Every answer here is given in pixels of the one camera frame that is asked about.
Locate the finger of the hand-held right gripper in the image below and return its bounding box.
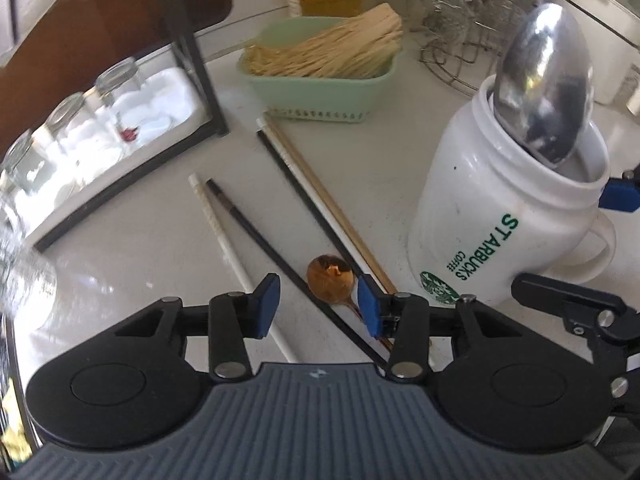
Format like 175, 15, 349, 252
597, 165, 640, 213
512, 272, 629, 344

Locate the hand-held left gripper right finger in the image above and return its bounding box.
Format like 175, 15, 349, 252
357, 275, 521, 382

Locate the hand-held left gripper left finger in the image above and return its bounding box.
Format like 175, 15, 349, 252
114, 273, 281, 382

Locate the small gold spoon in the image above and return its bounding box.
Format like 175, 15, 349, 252
306, 255, 396, 357

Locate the black chopstick brown band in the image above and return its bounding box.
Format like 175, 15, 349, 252
206, 179, 390, 367

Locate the white patterned chopstick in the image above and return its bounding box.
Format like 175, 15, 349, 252
188, 173, 300, 364

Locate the plain black chopstick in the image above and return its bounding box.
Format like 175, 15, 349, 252
256, 131, 373, 289

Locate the gold chopstick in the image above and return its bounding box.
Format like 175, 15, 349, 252
269, 120, 397, 295

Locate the large metal spoon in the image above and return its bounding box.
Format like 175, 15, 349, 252
492, 2, 597, 171

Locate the plain white chopstick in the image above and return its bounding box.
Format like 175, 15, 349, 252
256, 117, 369, 282

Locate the white ceramic mug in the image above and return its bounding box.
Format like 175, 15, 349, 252
407, 77, 617, 307

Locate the white electric cooker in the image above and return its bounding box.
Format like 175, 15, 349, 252
554, 0, 640, 107

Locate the mint green plastic basket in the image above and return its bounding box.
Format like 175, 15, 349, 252
210, 15, 397, 123

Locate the black metal dish rack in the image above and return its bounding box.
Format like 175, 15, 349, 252
0, 0, 232, 254

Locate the white drip tray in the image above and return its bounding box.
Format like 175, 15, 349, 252
10, 66, 212, 242

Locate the tall textured glass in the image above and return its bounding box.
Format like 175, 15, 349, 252
0, 199, 59, 322

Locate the bundle of wooden sticks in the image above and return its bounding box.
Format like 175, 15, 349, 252
245, 2, 405, 79

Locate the clear drinking glass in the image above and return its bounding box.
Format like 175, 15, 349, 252
44, 91, 97, 143
95, 56, 141, 107
0, 129, 37, 183

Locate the brown wooden cutting board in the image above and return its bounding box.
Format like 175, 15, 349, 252
0, 0, 236, 154

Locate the metal wire glass rack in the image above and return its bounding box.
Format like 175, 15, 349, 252
419, 0, 507, 98

